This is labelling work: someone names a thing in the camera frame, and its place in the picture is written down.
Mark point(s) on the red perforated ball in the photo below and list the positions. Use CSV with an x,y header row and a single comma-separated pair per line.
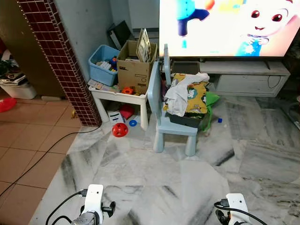
x,y
120,130

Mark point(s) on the white and blue carton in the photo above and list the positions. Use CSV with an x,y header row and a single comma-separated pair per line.
x,y
115,117

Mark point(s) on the framed picture board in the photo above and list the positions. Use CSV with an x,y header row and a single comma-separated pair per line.
x,y
143,46

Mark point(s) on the orange toy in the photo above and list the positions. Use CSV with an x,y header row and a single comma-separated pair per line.
x,y
127,90

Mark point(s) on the brown cardboard box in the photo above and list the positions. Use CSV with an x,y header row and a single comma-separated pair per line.
x,y
133,75

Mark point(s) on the white crumpled cloth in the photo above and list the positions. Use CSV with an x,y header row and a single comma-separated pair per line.
x,y
176,96

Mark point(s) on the white plastic child table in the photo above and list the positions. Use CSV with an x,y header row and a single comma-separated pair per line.
x,y
144,112

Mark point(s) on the pile of papers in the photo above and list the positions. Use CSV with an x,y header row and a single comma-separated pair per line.
x,y
13,76

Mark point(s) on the yellow printed cloth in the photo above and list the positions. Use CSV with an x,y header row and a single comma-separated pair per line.
x,y
198,98

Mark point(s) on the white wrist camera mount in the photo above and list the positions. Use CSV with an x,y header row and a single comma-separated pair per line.
x,y
93,197
237,205

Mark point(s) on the brown wooden cabinet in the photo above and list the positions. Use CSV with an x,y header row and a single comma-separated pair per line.
x,y
23,37

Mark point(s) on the small blue cube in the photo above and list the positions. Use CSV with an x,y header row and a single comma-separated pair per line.
x,y
219,120

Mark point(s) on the red toy box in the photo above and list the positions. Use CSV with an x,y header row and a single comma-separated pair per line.
x,y
127,111

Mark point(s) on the blue plastic bin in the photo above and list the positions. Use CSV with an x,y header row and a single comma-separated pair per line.
x,y
101,75

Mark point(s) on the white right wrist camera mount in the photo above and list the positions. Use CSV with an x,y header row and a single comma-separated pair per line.
x,y
237,205

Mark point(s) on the light blue plastic child chair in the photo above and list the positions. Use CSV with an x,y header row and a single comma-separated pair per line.
x,y
155,93

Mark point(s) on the pastel puzzle board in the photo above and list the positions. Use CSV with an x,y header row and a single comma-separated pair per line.
x,y
102,86

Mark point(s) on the dark red tiled pillar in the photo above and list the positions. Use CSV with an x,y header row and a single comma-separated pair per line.
x,y
61,56

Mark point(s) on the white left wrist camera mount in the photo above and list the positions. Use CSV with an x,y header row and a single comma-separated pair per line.
x,y
93,197

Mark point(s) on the grey television stand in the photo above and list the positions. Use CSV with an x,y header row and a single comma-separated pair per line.
x,y
243,82

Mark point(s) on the large flat television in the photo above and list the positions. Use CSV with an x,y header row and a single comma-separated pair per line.
x,y
225,28

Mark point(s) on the white storage box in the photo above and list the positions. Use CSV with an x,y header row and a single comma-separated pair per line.
x,y
21,91

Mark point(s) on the red plastic bowl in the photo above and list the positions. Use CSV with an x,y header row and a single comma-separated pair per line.
x,y
6,105

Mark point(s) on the black basket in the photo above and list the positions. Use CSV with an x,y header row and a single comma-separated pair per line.
x,y
187,119

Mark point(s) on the black flat board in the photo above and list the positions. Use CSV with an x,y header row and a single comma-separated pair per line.
x,y
121,33

